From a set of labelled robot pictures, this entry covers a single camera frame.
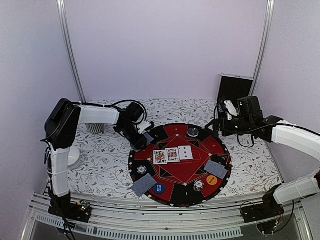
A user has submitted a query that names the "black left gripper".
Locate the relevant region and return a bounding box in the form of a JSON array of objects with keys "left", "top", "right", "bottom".
[{"left": 119, "top": 123, "right": 149, "bottom": 150}]

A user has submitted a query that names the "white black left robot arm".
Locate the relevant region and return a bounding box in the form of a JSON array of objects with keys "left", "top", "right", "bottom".
[{"left": 42, "top": 98, "right": 155, "bottom": 217}]

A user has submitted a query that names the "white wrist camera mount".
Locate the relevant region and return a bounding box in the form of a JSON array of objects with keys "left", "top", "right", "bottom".
[
  {"left": 137, "top": 121, "right": 155, "bottom": 134},
  {"left": 224, "top": 100, "right": 238, "bottom": 117}
]

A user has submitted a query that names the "black white dealer button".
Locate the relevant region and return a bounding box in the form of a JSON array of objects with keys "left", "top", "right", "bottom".
[{"left": 187, "top": 127, "right": 200, "bottom": 138}]

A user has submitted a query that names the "left aluminium frame post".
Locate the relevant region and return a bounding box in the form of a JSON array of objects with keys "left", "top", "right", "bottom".
[{"left": 56, "top": 0, "right": 87, "bottom": 103}]

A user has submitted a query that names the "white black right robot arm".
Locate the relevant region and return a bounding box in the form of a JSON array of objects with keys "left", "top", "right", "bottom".
[{"left": 205, "top": 96, "right": 320, "bottom": 218}]

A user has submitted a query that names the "white blue poker chip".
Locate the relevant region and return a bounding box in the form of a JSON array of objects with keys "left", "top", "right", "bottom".
[{"left": 137, "top": 165, "right": 148, "bottom": 175}]

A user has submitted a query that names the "three of diamonds card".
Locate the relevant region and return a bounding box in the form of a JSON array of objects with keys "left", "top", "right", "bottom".
[{"left": 178, "top": 145, "right": 193, "bottom": 161}]

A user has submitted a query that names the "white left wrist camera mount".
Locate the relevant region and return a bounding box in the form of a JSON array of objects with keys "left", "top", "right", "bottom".
[{"left": 137, "top": 121, "right": 155, "bottom": 134}]

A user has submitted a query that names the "orange big blind button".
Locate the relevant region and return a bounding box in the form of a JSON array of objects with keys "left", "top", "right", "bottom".
[{"left": 206, "top": 175, "right": 218, "bottom": 186}]

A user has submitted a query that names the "right aluminium frame post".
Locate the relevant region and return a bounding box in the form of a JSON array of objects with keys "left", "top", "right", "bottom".
[{"left": 253, "top": 0, "right": 275, "bottom": 83}]

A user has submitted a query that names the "blue small blind button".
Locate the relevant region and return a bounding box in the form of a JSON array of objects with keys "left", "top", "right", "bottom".
[{"left": 152, "top": 183, "right": 166, "bottom": 195}]

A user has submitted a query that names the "king of hearts card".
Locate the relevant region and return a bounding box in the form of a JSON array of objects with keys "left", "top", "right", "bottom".
[{"left": 165, "top": 147, "right": 180, "bottom": 164}]

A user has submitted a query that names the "round red black poker mat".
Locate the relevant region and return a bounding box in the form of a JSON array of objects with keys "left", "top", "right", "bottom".
[{"left": 128, "top": 123, "right": 232, "bottom": 207}]

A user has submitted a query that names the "striped grey ceramic cup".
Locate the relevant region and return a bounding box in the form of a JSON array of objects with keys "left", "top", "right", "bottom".
[{"left": 85, "top": 123, "right": 105, "bottom": 134}]

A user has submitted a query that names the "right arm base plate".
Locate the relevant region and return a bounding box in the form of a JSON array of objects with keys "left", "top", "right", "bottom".
[{"left": 239, "top": 199, "right": 285, "bottom": 223}]

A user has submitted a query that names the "white bowl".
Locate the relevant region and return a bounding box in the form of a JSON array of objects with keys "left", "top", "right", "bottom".
[{"left": 67, "top": 146, "right": 81, "bottom": 170}]

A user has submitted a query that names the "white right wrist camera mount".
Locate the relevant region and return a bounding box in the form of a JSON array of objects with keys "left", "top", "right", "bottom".
[{"left": 224, "top": 100, "right": 238, "bottom": 117}]

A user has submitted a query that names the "aluminium frame post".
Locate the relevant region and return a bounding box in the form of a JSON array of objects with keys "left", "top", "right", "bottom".
[
  {"left": 56, "top": 0, "right": 87, "bottom": 103},
  {"left": 253, "top": 0, "right": 275, "bottom": 83}
]

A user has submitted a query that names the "front aluminium rail frame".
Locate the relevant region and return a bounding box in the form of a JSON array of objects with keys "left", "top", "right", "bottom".
[{"left": 21, "top": 192, "right": 316, "bottom": 240}]

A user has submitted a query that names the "king of spades card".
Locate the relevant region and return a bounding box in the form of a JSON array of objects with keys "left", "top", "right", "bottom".
[{"left": 153, "top": 150, "right": 168, "bottom": 165}]

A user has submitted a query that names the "blue playing card deck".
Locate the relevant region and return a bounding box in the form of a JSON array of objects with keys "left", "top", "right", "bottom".
[{"left": 144, "top": 132, "right": 154, "bottom": 145}]

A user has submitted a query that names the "dealt blue card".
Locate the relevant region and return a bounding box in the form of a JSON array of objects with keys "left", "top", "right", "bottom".
[
  {"left": 211, "top": 164, "right": 228, "bottom": 180},
  {"left": 131, "top": 175, "right": 156, "bottom": 197},
  {"left": 136, "top": 173, "right": 158, "bottom": 191},
  {"left": 204, "top": 160, "right": 225, "bottom": 176}
]

